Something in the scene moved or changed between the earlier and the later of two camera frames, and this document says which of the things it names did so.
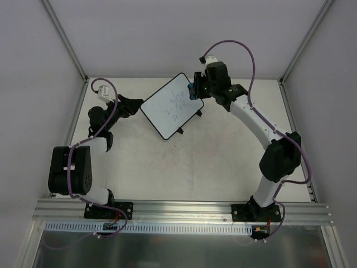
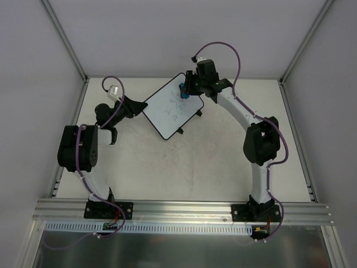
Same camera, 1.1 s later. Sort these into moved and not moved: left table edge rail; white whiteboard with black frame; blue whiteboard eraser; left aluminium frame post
Moved: blue whiteboard eraser
Not moved: left aluminium frame post; left table edge rail; white whiteboard with black frame
